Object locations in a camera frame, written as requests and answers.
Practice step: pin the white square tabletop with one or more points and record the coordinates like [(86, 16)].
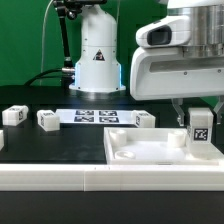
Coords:
[(156, 146)]

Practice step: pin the white obstacle fence front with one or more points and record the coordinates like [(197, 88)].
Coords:
[(48, 177)]

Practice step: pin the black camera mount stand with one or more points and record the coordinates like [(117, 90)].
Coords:
[(70, 9)]

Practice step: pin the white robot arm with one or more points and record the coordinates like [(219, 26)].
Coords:
[(97, 71)]

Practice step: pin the white block left edge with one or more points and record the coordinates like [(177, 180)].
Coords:
[(1, 139)]

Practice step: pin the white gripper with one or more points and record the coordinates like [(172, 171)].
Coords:
[(175, 59)]

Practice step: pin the white tag base sheet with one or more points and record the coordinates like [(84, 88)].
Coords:
[(82, 116)]

